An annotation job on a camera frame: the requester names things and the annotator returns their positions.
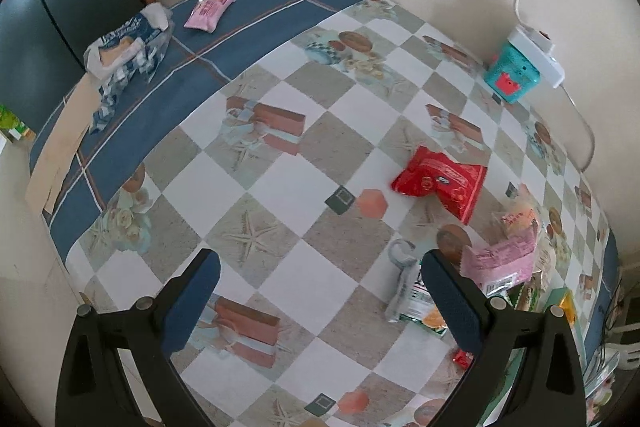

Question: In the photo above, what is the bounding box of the checkered tablecloth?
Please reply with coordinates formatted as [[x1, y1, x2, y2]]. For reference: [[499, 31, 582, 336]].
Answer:
[[48, 0, 617, 426]]

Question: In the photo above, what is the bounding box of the small pink sachet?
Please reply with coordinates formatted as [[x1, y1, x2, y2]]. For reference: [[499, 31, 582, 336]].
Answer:
[[183, 0, 235, 34]]

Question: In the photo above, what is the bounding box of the teal toy box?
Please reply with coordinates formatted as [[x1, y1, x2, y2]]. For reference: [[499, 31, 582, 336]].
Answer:
[[484, 41, 541, 104]]

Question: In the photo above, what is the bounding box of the green striped biscuit packet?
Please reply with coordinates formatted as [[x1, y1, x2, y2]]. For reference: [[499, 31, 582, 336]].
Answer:
[[508, 272, 542, 312]]

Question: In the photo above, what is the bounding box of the green white sachet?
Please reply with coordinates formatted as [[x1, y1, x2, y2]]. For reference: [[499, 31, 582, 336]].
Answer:
[[384, 258, 448, 337]]

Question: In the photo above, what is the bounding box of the white power strip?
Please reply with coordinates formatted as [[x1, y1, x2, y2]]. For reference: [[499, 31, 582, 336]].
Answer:
[[508, 25, 565, 89]]

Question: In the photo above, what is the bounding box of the small red snack packet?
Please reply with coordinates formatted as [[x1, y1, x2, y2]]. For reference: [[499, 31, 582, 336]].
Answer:
[[390, 145, 488, 225]]

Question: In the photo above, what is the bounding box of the blue white tissue pack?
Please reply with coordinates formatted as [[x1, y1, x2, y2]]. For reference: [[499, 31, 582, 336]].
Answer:
[[84, 2, 175, 134]]

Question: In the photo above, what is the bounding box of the round pale bun packet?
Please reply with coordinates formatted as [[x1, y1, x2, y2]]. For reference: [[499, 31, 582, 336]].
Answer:
[[492, 198, 540, 237]]

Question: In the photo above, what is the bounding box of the pink snack packet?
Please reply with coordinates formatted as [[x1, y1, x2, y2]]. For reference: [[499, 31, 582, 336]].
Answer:
[[460, 225, 537, 296]]

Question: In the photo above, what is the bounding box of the red candy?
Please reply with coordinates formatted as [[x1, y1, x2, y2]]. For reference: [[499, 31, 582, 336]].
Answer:
[[452, 349, 474, 372]]

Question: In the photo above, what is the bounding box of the white power cable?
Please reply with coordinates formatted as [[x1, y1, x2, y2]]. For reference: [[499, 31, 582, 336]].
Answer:
[[562, 83, 598, 172]]

